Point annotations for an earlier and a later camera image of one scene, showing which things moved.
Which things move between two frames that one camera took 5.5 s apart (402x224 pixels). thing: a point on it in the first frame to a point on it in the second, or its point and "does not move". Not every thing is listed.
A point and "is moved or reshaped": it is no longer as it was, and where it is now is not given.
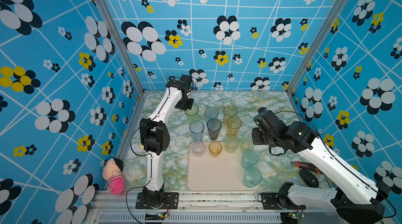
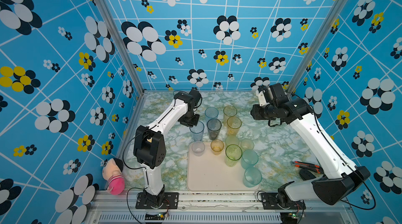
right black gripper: [255, 137] to [255, 113]
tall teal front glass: [249, 157] does not move
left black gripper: [188, 107] to [194, 123]
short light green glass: [231, 143] does not move
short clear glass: [198, 148] does not move
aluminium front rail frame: [196, 208] does not move
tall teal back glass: [252, 177] does not move
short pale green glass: [247, 144] does not move
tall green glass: [192, 114] is moved or reshaped
